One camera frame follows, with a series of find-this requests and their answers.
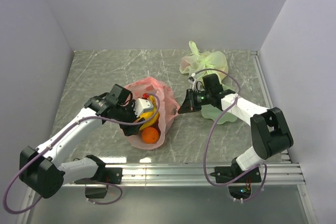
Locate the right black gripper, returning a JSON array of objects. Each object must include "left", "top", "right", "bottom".
[{"left": 178, "top": 89, "right": 212, "bottom": 114}]

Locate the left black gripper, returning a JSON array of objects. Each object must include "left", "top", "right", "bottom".
[{"left": 114, "top": 99, "right": 146, "bottom": 135}]

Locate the pink plastic bag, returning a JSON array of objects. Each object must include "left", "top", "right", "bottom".
[{"left": 125, "top": 77, "right": 180, "bottom": 150}]

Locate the fake banana bunch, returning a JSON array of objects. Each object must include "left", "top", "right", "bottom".
[{"left": 134, "top": 94, "right": 160, "bottom": 131}]

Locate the fake orange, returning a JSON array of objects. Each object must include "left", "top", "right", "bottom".
[{"left": 141, "top": 127, "right": 160, "bottom": 144}]

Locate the fake red apple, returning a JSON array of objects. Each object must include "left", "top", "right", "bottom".
[{"left": 142, "top": 93, "right": 149, "bottom": 99}]

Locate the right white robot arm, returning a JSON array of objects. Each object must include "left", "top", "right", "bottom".
[{"left": 178, "top": 73, "right": 293, "bottom": 182}]

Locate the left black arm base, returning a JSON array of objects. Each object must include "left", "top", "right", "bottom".
[{"left": 74, "top": 167, "right": 123, "bottom": 203}]

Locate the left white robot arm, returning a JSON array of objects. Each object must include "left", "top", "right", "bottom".
[{"left": 19, "top": 84, "right": 140, "bottom": 198}]

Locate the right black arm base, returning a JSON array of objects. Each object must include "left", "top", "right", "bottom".
[{"left": 211, "top": 165, "right": 267, "bottom": 202}]

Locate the tied green plastic bag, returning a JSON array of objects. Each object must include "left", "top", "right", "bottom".
[{"left": 179, "top": 41, "right": 228, "bottom": 77}]

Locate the green wavy fruit plate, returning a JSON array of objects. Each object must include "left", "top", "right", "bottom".
[{"left": 201, "top": 83, "right": 238, "bottom": 125}]

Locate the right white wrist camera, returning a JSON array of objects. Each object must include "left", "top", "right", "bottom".
[{"left": 188, "top": 73, "right": 204, "bottom": 92}]

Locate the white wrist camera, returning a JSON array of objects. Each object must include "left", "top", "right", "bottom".
[
  {"left": 133, "top": 98, "right": 154, "bottom": 117},
  {"left": 188, "top": 73, "right": 204, "bottom": 92}
]

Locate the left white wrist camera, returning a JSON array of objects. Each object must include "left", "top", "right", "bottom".
[{"left": 133, "top": 98, "right": 154, "bottom": 117}]

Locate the aluminium rail frame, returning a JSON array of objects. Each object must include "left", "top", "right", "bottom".
[{"left": 18, "top": 49, "right": 317, "bottom": 223}]

